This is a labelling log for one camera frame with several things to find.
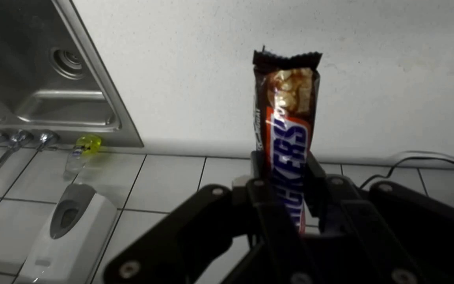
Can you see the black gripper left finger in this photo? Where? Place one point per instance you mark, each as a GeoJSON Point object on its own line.
{"type": "Point", "coordinates": [185, 243]}

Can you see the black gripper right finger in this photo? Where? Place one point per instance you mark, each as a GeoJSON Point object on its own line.
{"type": "Point", "coordinates": [387, 233]}

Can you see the white soap dispenser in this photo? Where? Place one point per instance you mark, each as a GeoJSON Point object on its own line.
{"type": "Point", "coordinates": [72, 238]}

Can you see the yellow dish soap bottle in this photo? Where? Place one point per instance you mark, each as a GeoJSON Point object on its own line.
{"type": "Point", "coordinates": [86, 147]}

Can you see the stainless steel sink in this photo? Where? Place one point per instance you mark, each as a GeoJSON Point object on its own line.
{"type": "Point", "coordinates": [54, 79]}

